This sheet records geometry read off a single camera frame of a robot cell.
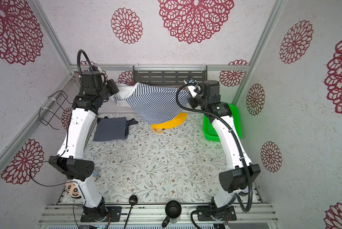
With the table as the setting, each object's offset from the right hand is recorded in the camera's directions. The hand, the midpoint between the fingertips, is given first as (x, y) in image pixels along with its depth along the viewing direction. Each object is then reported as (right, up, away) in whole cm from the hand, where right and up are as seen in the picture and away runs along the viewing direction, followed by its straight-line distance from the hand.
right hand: (191, 88), depth 71 cm
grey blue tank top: (-57, -21, +38) cm, 72 cm away
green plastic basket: (+19, -23, +40) cm, 50 cm away
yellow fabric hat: (-19, -20, +39) cm, 47 cm away
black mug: (-9, -63, +3) cm, 64 cm away
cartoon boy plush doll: (-61, -52, +3) cm, 80 cm away
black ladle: (-31, -60, +6) cm, 68 cm away
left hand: (-39, +3, +4) cm, 39 cm away
